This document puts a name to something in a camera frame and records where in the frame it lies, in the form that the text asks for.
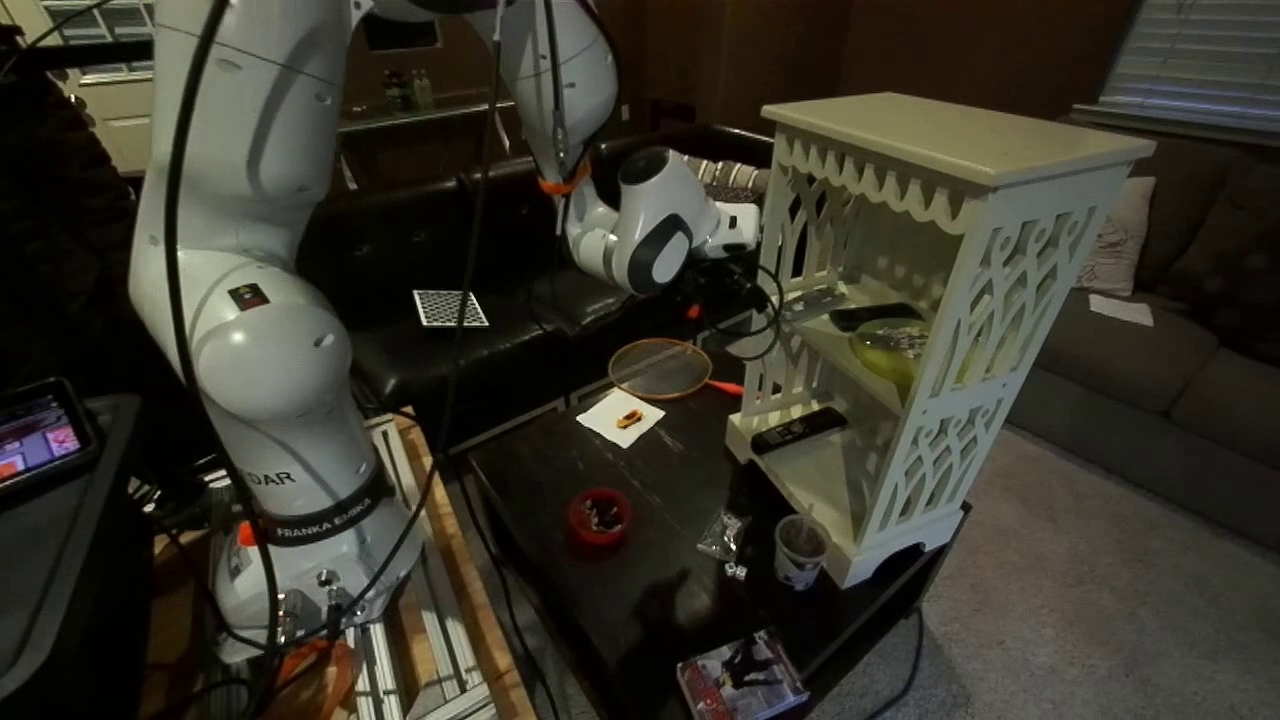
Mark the black coffee table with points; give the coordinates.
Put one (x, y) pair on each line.
(635, 612)

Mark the orange mesh strainer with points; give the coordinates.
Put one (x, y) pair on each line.
(667, 368)

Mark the light cushion on grey couch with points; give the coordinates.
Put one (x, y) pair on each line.
(1121, 243)

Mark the tablet screen at left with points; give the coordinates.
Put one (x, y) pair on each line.
(47, 436)

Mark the dark console table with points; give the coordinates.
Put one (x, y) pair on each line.
(409, 133)

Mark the patterned card on sofa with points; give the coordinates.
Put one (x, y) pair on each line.
(449, 311)

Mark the grey fabric couch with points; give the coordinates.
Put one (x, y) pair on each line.
(1186, 409)

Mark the black remote on upper shelf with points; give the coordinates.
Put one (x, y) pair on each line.
(875, 313)

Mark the red bowl with dark fruit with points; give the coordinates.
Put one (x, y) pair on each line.
(598, 523)

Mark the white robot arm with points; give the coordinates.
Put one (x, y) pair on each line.
(246, 101)

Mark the black remote on lower shelf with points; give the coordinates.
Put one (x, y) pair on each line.
(797, 429)

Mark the white paper cup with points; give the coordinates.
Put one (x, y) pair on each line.
(797, 554)

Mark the window blinds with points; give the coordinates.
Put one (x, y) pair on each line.
(1200, 67)

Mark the patterned throw pillow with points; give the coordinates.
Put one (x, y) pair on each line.
(739, 182)

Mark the white ornate wooden shelf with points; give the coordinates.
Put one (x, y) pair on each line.
(972, 216)

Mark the white panel door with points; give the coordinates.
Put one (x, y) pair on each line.
(100, 59)

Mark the white paper napkin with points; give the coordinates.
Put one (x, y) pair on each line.
(622, 419)

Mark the white paper on couch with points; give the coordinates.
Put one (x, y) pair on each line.
(1121, 311)

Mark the black leather sofa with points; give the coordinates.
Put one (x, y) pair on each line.
(549, 320)

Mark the clear plastic wrapper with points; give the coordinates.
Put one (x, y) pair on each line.
(726, 544)

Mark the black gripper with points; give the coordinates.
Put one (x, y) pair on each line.
(721, 294)

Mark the magazine on table corner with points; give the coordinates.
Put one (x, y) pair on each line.
(740, 680)

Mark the yellow-green plate on shelf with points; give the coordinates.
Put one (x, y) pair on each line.
(890, 354)

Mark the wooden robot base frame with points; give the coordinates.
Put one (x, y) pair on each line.
(441, 649)

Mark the black remote on shelf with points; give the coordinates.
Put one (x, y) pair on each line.
(797, 429)
(875, 313)

